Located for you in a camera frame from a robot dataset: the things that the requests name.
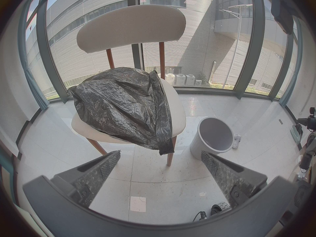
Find black plastic bag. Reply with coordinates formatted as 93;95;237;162
67;67;175;156

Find white cushioned wooden chair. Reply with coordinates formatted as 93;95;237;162
71;4;187;167

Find window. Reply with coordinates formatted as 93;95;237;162
25;0;303;103

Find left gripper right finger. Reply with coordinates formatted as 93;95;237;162
201;150;269;209

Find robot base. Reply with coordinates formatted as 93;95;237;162
193;174;314;231

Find white trash bin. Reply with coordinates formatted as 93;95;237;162
190;117;234;160

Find crumpled white paper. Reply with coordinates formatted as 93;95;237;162
232;133;242;149

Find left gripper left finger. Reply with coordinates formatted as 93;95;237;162
51;150;121;209

